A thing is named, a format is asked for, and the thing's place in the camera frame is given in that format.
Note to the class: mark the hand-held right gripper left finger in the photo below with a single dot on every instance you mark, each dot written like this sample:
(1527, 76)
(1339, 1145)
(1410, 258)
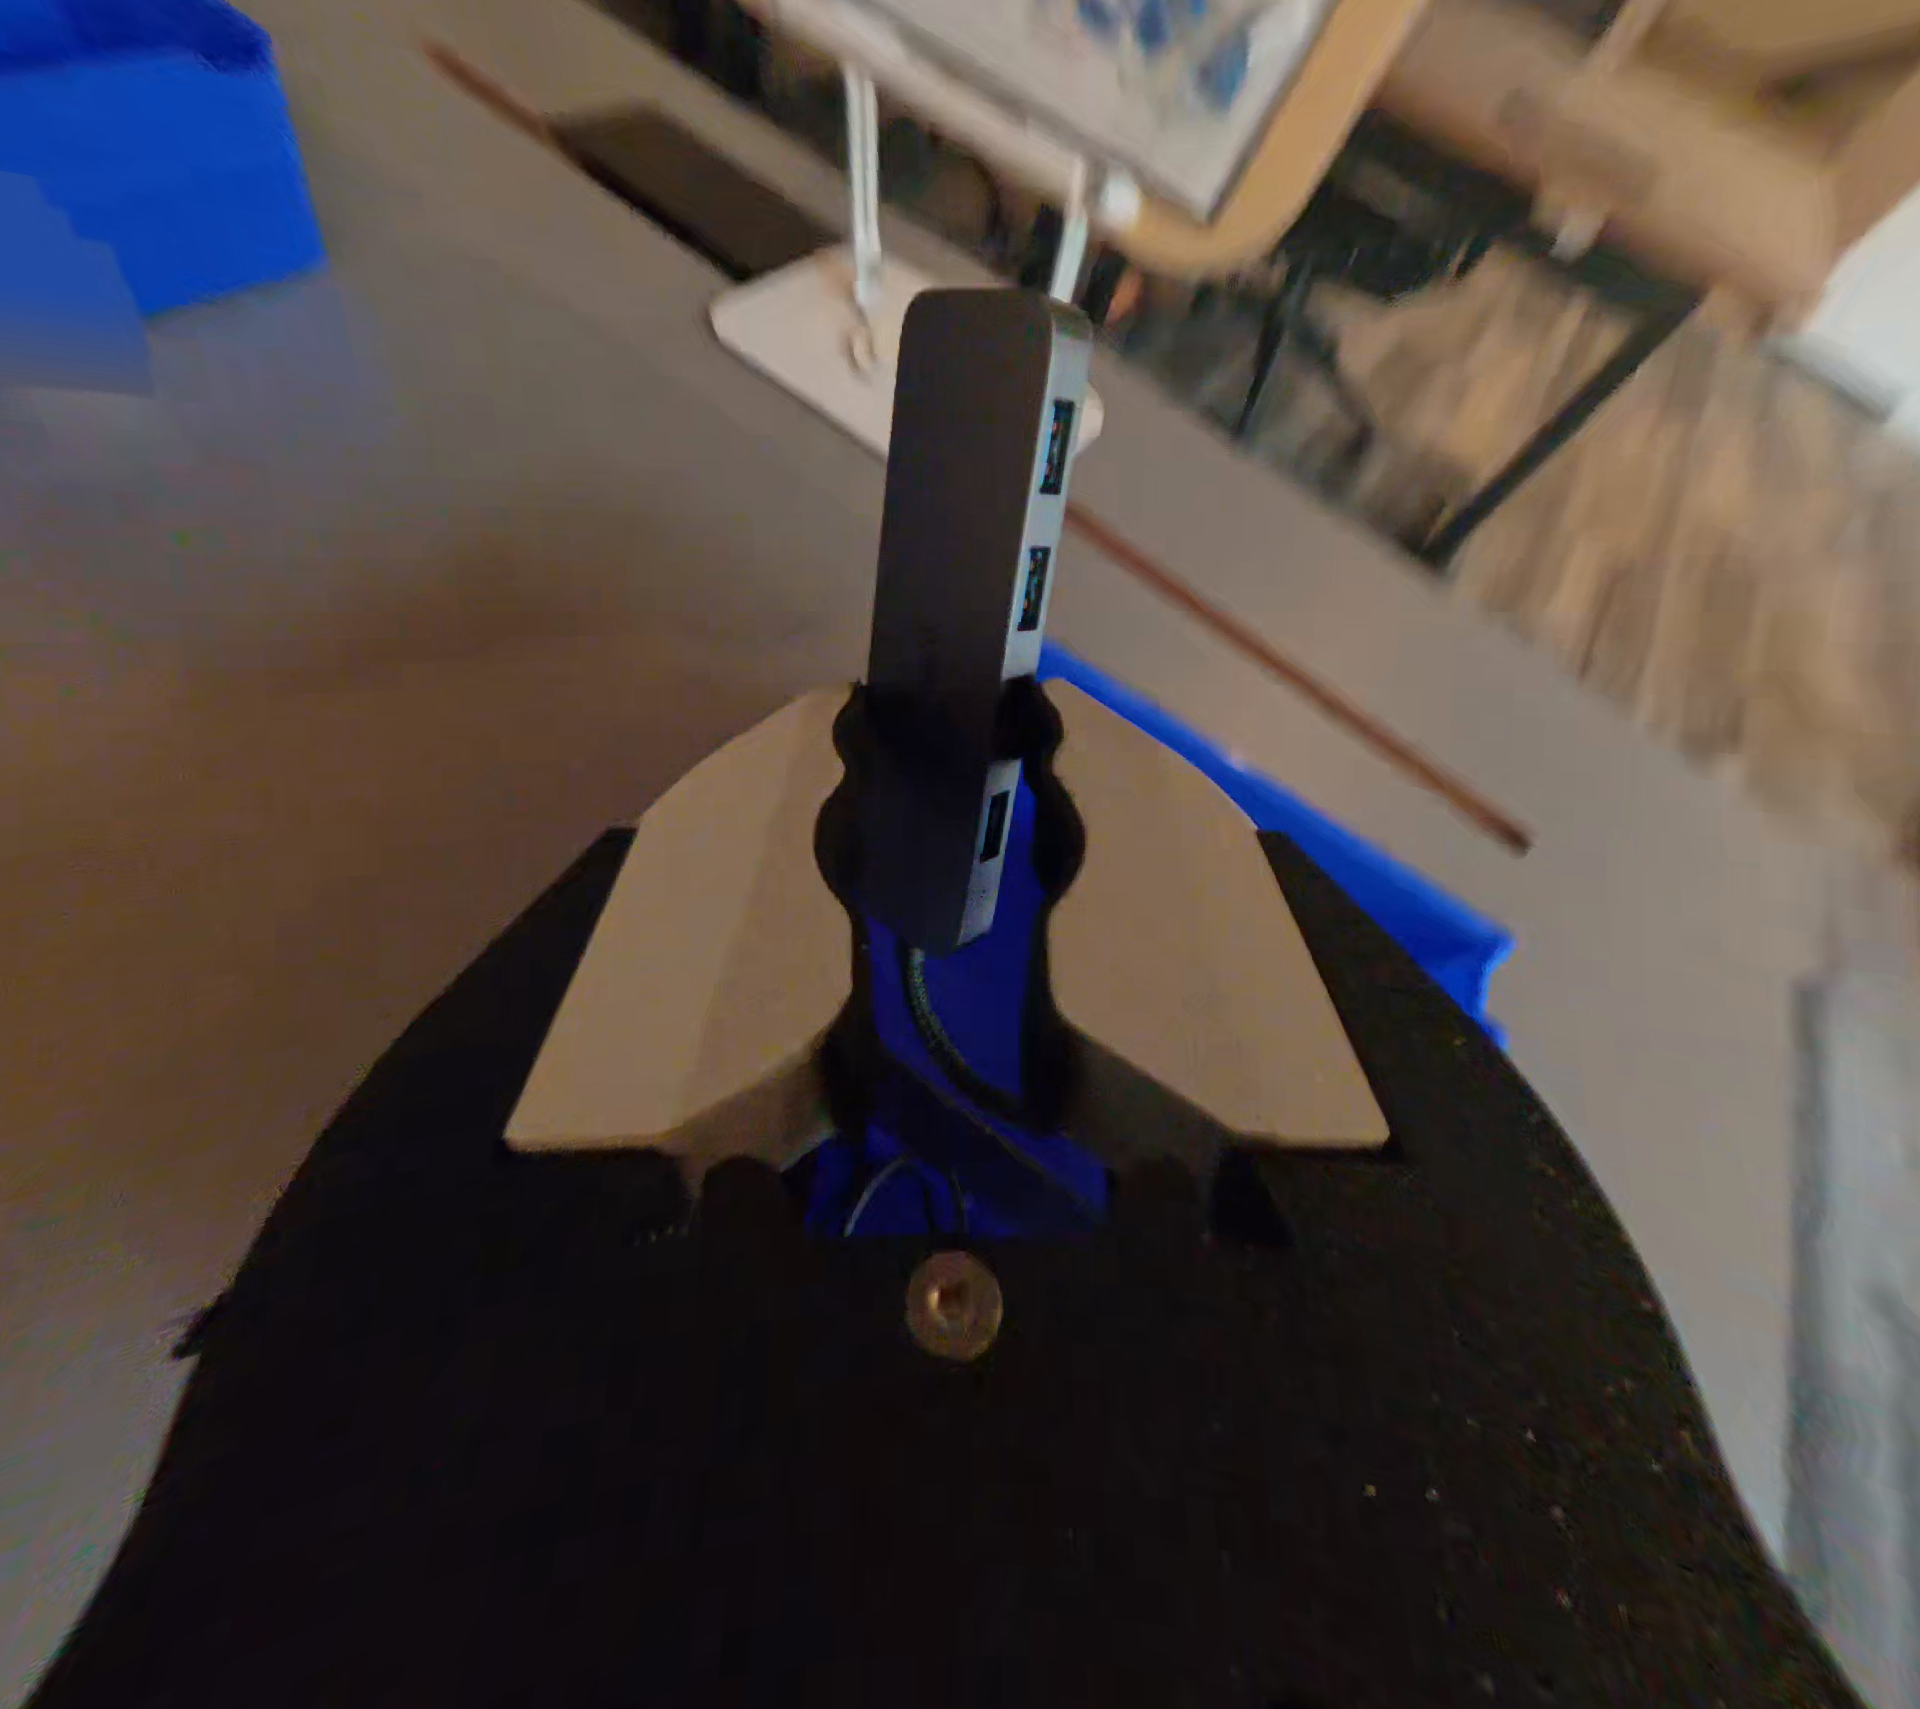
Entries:
(705, 975)

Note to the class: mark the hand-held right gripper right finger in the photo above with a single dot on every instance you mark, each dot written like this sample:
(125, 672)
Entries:
(1201, 975)

